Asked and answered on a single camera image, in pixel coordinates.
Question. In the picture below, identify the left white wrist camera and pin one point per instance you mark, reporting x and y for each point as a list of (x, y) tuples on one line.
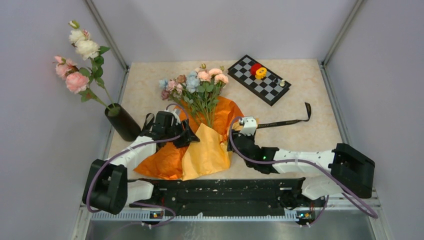
[(176, 114)]

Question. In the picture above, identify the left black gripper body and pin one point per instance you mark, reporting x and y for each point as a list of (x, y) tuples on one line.
[(179, 141)]

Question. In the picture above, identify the black cylindrical vase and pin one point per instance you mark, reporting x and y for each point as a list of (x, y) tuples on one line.
[(122, 122)]

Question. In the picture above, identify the black ribbon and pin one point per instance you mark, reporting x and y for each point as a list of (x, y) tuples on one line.
[(285, 122)]

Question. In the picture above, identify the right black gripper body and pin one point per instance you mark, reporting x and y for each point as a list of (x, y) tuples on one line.
[(235, 133)]

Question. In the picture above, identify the yellow ring toy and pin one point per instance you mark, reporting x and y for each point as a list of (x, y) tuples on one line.
[(261, 73)]

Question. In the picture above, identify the orange paper flower bouquet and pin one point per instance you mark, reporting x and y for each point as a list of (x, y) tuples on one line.
[(197, 92)]

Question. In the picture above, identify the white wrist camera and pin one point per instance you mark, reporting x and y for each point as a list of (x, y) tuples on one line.
[(176, 114), (248, 126)]

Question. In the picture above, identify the black white chessboard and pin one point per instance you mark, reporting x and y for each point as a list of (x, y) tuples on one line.
[(266, 89)]

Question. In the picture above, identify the red round toy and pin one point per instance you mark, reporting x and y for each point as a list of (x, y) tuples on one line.
[(254, 68)]

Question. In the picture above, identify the yellow wrapping paper sheet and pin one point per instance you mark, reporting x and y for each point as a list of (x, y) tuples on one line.
[(209, 155)]

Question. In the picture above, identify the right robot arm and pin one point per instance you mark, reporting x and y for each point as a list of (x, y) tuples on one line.
[(341, 170)]

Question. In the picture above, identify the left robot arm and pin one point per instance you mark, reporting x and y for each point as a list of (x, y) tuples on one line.
[(106, 187)]

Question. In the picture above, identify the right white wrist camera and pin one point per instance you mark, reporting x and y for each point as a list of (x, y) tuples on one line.
[(248, 126)]

